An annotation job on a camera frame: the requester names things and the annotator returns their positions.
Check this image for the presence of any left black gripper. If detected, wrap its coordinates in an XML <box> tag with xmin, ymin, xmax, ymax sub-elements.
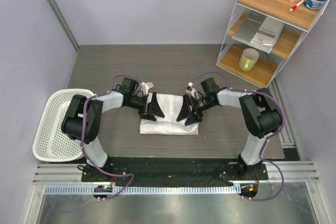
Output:
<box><xmin>126</xmin><ymin>92</ymin><xmax>164</xmax><ymax>121</ymax></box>

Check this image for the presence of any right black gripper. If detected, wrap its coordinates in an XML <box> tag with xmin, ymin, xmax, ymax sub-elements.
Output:
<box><xmin>177</xmin><ymin>93</ymin><xmax>215</xmax><ymax>125</ymax></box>

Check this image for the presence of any white long sleeve shirt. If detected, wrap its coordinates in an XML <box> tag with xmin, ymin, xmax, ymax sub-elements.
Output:
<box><xmin>139</xmin><ymin>94</ymin><xmax>198</xmax><ymax>135</ymax></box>

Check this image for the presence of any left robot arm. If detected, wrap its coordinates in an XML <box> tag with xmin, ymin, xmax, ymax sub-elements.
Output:
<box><xmin>61</xmin><ymin>76</ymin><xmax>165</xmax><ymax>182</ymax></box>

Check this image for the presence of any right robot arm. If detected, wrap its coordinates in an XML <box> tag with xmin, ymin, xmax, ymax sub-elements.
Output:
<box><xmin>176</xmin><ymin>78</ymin><xmax>285</xmax><ymax>179</ymax></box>

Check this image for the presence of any light grey booklet stack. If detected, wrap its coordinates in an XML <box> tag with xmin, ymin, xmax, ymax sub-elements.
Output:
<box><xmin>250</xmin><ymin>17</ymin><xmax>285</xmax><ymax>53</ymax></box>

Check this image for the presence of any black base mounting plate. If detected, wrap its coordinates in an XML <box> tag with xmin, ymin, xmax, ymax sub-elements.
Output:
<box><xmin>77</xmin><ymin>157</ymin><xmax>268</xmax><ymax>188</ymax></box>

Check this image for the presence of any pale yellow cup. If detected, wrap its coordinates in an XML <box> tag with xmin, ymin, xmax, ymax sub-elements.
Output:
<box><xmin>238</xmin><ymin>48</ymin><xmax>259</xmax><ymax>71</ymax></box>

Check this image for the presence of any white perforated plastic basket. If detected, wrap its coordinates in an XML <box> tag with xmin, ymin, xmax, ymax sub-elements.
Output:
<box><xmin>33</xmin><ymin>89</ymin><xmax>93</xmax><ymax>162</ymax></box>

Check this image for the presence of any red white marker pen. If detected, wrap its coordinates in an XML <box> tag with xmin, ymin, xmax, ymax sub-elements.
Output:
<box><xmin>288</xmin><ymin>0</ymin><xmax>305</xmax><ymax>13</ymax></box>

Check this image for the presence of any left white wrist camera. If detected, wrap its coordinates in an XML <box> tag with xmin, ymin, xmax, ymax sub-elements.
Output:
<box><xmin>140</xmin><ymin>82</ymin><xmax>154</xmax><ymax>97</ymax></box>

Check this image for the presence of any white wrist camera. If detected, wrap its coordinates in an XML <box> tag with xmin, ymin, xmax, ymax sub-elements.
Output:
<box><xmin>140</xmin><ymin>82</ymin><xmax>154</xmax><ymax>97</ymax></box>
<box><xmin>186</xmin><ymin>82</ymin><xmax>197</xmax><ymax>99</ymax></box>

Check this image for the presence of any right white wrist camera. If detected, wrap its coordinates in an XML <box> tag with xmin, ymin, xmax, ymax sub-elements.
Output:
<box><xmin>186</xmin><ymin>82</ymin><xmax>197</xmax><ymax>99</ymax></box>

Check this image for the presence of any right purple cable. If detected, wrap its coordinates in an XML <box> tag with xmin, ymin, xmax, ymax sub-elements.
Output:
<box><xmin>193</xmin><ymin>70</ymin><xmax>287</xmax><ymax>204</ymax></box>

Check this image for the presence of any purple cable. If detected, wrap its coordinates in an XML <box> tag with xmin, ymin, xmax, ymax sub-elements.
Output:
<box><xmin>193</xmin><ymin>70</ymin><xmax>287</xmax><ymax>204</ymax></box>
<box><xmin>80</xmin><ymin>76</ymin><xmax>134</xmax><ymax>204</ymax></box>

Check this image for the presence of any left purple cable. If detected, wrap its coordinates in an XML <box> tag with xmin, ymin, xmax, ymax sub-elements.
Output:
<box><xmin>80</xmin><ymin>76</ymin><xmax>134</xmax><ymax>204</ymax></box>

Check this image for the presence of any slotted grey cable duct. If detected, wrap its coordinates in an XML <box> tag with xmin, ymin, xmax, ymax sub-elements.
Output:
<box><xmin>45</xmin><ymin>184</ymin><xmax>241</xmax><ymax>196</ymax></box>

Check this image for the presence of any white wire wooden shelf rack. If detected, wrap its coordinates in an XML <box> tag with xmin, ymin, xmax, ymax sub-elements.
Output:
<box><xmin>216</xmin><ymin>0</ymin><xmax>329</xmax><ymax>88</ymax></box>

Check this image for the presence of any grey wall corner strip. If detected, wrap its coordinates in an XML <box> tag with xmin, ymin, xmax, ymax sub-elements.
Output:
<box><xmin>46</xmin><ymin>0</ymin><xmax>80</xmax><ymax>52</ymax></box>

